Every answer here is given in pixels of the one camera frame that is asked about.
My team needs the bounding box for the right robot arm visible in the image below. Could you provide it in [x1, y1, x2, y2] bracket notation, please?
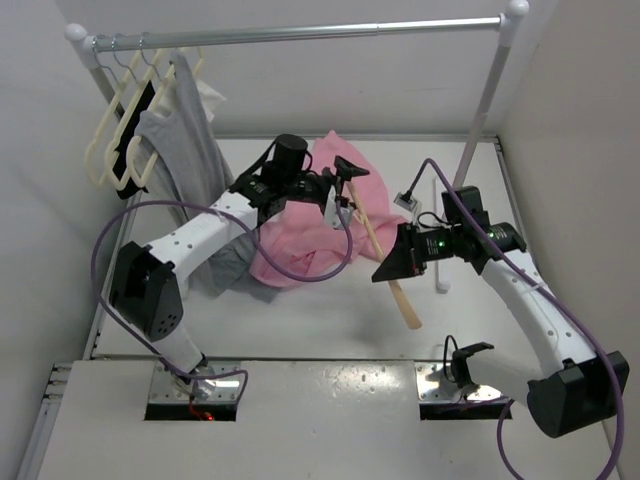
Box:
[371, 186, 630, 438]

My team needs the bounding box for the cream hanger outer left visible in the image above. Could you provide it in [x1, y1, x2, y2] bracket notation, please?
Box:
[84, 35, 129, 187]

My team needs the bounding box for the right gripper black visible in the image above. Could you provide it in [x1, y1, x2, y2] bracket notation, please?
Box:
[372, 222, 461, 282]

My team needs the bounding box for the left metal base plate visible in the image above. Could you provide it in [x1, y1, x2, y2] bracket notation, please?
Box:
[148, 361, 248, 406]

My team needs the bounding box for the beige plastic hanger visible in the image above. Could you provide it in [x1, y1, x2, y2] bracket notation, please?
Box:
[347, 182, 423, 330]

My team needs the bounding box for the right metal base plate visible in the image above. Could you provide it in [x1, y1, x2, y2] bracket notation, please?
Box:
[414, 362, 505, 406]

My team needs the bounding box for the pink t shirt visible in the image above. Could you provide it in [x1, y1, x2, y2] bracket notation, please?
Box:
[259, 131, 405, 277]

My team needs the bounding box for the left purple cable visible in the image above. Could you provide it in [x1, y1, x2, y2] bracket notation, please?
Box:
[89, 199, 355, 397]

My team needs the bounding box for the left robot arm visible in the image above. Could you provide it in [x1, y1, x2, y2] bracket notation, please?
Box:
[109, 134, 370, 380]

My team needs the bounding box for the grey t shirt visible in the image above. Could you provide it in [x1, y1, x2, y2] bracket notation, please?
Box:
[134, 50, 279, 304]

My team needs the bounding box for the white clothes rack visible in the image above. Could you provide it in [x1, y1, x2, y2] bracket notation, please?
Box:
[64, 0, 530, 293]

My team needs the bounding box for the cream hanger with grey shirt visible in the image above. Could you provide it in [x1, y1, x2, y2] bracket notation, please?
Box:
[126, 32, 174, 189]

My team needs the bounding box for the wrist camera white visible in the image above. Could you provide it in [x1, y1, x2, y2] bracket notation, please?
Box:
[393, 192, 421, 214]
[323, 186, 344, 230]

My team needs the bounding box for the white cloth on hanger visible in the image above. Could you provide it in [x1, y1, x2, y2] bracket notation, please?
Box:
[196, 80, 226, 123]

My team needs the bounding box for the cream hanger far right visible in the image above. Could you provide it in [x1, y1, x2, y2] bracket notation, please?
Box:
[180, 46, 205, 82]

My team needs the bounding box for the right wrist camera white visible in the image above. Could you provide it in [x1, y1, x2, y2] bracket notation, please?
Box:
[393, 192, 421, 214]

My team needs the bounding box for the cream hanger middle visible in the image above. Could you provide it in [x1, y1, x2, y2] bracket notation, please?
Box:
[104, 32, 157, 191]

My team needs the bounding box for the metal base plate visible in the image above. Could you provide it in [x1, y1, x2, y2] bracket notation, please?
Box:
[414, 362, 505, 406]
[148, 361, 248, 406]

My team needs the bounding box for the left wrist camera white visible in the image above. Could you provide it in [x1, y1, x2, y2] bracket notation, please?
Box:
[323, 186, 344, 230]

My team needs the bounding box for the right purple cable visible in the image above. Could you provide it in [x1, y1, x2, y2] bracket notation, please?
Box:
[405, 158, 626, 480]

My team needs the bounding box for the purple cable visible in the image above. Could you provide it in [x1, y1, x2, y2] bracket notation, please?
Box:
[89, 199, 355, 397]
[405, 158, 626, 480]

